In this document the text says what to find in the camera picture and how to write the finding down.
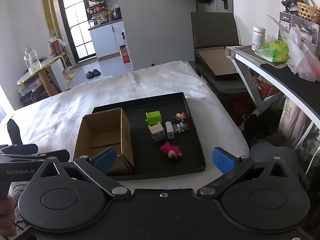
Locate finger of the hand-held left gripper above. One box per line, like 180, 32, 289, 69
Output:
0, 149, 70, 164
0, 144, 39, 155

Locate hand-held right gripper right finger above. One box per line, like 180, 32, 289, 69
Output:
197, 147, 305, 198

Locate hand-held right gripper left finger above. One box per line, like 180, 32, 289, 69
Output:
26, 147, 132, 198

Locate brown cardboard box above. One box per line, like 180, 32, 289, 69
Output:
73, 107, 135, 176

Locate black tray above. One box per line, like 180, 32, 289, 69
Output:
72, 92, 207, 181

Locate pink dinosaur toy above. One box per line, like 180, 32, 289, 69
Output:
160, 142, 184, 160

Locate grey cube toy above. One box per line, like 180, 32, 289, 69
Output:
148, 122, 166, 142

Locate green toy block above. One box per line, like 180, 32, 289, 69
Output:
146, 111, 162, 126

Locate person's left hand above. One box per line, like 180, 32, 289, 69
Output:
0, 196, 15, 233

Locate person's foot in black sock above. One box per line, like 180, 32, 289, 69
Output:
7, 119, 23, 145

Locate blue figurine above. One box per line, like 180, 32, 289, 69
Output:
174, 122, 190, 133

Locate white power strip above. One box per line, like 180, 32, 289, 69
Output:
17, 84, 43, 98

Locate white fluffy blanket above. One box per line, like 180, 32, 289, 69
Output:
0, 60, 250, 196

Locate red crate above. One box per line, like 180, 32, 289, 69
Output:
252, 76, 281, 98

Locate round gold-edged table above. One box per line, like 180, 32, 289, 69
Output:
16, 54, 66, 97

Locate glass jar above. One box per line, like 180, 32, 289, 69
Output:
24, 47, 42, 74

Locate brown cardboard sheet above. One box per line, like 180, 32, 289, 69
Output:
197, 47, 241, 78

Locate white desk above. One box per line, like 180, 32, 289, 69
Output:
226, 45, 320, 137

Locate red canister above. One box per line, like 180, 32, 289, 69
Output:
49, 39, 67, 57

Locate orange carton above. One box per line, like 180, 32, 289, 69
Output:
119, 44, 132, 64

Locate white kitchen cabinet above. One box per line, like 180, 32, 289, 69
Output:
88, 20, 125, 61

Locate green plastic bag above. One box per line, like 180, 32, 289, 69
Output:
254, 39, 290, 64

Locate white jar pink lid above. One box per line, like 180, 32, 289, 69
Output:
251, 26, 266, 51

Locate clear plastic bag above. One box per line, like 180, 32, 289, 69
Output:
285, 27, 320, 82

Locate black-framed glass door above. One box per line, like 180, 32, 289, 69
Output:
57, 0, 97, 63

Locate dark open storage box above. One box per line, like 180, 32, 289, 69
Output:
191, 12, 252, 99

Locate black photo display box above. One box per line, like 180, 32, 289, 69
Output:
278, 11, 320, 46

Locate wicker basket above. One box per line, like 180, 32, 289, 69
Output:
296, 2, 320, 24

